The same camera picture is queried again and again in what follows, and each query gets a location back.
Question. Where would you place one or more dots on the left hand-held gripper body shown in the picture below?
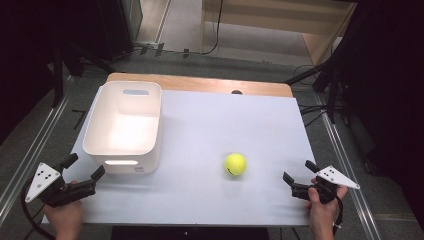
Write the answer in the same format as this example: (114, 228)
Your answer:
(50, 186)

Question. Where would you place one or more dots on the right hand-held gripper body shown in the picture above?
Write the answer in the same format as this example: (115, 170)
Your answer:
(328, 183)

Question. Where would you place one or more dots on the white plastic storage bin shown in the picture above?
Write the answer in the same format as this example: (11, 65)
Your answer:
(126, 130)

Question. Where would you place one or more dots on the yellow tennis ball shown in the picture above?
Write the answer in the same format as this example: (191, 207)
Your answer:
(235, 164)

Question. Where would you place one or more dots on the person's right hand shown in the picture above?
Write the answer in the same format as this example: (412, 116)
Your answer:
(323, 210)

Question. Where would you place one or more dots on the person's left hand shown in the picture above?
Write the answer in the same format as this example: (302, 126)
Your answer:
(65, 215)

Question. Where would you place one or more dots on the white board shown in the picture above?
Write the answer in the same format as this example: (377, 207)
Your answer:
(213, 160)

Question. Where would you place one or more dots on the black tripod stand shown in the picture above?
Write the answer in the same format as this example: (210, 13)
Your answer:
(326, 83)

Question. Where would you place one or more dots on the black metal stand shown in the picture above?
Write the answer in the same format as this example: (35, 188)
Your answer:
(60, 66)

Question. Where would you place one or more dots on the wooden cabinet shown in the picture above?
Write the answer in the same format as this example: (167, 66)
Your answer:
(276, 26)

